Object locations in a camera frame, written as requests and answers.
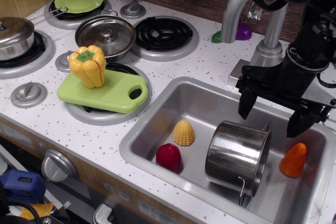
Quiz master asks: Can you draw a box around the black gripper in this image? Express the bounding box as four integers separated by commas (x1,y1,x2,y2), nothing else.
236,42,335,137

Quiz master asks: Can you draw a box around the steel pot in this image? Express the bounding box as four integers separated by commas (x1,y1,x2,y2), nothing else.
205,121,271,206

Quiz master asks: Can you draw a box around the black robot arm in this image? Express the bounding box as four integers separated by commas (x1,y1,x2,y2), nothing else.
236,0,335,137

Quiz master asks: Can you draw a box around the stainless steel sink basin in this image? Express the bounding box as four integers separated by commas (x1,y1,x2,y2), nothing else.
120,77,335,223

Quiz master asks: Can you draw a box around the orange toy carrot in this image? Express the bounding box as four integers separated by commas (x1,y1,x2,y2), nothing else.
279,143,307,178

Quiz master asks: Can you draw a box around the silver toy faucet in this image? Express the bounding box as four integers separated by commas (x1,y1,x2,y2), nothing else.
220,0,333,109

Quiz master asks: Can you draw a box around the purple toy eggplant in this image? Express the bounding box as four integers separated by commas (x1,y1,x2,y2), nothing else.
212,23,253,44

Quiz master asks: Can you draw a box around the yellow toy corn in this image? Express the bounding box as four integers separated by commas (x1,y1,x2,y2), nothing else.
173,120,195,146

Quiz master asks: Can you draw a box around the clear crystal pendant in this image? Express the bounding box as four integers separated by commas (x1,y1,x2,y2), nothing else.
247,2,264,20

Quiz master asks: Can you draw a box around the red toy fruit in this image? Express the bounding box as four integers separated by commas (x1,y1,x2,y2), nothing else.
155,143,183,174

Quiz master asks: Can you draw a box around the black burner back right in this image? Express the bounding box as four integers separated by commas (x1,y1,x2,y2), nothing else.
131,16,200,62

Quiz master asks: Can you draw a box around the green plastic cutting board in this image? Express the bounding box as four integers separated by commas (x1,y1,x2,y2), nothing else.
57,70,149,114

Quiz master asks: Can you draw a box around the silver stove knob back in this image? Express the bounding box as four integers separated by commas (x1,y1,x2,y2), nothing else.
120,0,146,19

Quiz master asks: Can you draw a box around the silver stove knob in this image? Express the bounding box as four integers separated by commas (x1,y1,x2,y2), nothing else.
10,82,48,109
55,50,72,73
120,0,146,19

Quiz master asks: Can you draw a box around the steel pan with lid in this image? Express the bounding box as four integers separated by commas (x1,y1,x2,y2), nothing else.
75,10,137,61

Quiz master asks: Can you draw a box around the burner under cutting board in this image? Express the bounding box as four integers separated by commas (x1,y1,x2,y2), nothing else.
65,62,152,126

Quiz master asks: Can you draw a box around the yellow toy bell pepper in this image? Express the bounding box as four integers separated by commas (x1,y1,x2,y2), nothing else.
68,45,107,89

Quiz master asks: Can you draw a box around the silver stove knob middle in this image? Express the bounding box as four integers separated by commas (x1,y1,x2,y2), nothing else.
55,50,72,73

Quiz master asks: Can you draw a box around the green plastic plate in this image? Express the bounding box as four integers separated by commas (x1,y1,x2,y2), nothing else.
54,0,104,14

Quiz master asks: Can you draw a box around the silver oven front knob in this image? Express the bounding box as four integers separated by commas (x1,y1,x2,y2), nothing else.
41,149,77,183

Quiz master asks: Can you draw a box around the burner under green plate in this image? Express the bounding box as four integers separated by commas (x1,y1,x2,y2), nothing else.
44,0,112,30

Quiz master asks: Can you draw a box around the burner under saucepan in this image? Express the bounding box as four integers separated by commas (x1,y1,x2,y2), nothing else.
1,31,55,79

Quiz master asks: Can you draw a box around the silver stove knob front left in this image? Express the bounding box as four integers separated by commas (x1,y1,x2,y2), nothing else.
10,82,48,109

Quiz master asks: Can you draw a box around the yellow cloth piece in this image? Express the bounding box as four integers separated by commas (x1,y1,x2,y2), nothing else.
20,202,54,220

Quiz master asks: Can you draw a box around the blue clamp tool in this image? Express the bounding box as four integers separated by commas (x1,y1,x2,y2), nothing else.
1,169,47,203

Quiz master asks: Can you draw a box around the steel saucepan with lid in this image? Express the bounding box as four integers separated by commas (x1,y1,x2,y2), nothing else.
1,6,68,62

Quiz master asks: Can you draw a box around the silver oven door handle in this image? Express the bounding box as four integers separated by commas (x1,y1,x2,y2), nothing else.
92,204,114,224

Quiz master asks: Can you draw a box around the black coiled cable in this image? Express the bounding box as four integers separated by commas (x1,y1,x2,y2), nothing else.
0,182,40,224

